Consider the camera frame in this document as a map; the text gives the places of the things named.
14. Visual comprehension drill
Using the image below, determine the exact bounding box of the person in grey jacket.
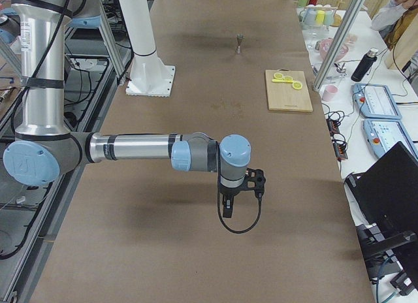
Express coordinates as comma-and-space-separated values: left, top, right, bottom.
371, 0, 417, 50

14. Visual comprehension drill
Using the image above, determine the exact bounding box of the light blue cup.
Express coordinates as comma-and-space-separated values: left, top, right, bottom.
302, 8, 317, 26

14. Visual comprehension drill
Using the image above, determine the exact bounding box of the black laptop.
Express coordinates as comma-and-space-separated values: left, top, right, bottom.
344, 142, 417, 238

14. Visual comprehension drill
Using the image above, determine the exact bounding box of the black water bottle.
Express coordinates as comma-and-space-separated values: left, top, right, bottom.
351, 48, 379, 82

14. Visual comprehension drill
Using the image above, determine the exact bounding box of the aluminium frame post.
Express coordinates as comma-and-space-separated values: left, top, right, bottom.
313, 0, 366, 92

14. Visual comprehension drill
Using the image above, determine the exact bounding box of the yellow cup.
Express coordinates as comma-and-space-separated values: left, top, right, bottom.
315, 10, 325, 26

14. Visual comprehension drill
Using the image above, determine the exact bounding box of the white pedestal column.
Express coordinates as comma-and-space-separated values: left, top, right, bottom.
119, 0, 176, 97

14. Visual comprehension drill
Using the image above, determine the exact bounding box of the bamboo cutting board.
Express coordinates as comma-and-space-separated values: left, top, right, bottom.
265, 69, 313, 112

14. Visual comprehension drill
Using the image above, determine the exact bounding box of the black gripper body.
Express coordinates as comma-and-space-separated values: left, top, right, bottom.
218, 183, 244, 202

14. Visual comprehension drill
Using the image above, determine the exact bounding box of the lemon slice near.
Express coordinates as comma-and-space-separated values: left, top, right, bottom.
292, 82, 303, 90

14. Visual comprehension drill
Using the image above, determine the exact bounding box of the pink bowl with ice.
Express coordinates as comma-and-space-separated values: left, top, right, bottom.
317, 38, 350, 62

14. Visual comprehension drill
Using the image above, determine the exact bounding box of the lower blue teach pendant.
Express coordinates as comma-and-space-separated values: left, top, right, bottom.
362, 118, 417, 159

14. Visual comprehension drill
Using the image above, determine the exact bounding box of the upper blue teach pendant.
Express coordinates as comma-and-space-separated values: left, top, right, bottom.
351, 83, 402, 120

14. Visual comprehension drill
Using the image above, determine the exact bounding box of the lemon slice middle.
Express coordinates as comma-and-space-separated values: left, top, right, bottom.
283, 75, 293, 83

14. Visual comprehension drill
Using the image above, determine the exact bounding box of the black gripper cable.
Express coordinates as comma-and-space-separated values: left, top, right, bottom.
216, 172, 264, 234

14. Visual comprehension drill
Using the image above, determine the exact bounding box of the green cup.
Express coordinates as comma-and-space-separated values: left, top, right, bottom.
323, 10, 334, 26

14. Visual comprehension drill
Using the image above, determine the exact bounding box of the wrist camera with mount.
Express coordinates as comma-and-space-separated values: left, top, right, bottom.
242, 168, 266, 200

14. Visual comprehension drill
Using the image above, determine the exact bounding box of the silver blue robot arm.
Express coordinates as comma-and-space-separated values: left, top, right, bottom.
3, 0, 265, 218

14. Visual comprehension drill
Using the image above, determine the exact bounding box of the steel double jigger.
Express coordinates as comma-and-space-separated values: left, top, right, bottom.
236, 34, 244, 55

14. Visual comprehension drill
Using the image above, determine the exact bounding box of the blue teach pendant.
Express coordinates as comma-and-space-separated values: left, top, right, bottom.
351, 83, 402, 120
362, 118, 417, 159

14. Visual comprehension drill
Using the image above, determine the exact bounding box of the wooden cup tree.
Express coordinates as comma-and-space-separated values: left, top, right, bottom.
330, 0, 344, 27

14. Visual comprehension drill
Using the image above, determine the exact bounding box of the pink plastic cup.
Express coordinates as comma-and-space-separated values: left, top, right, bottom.
322, 84, 338, 102

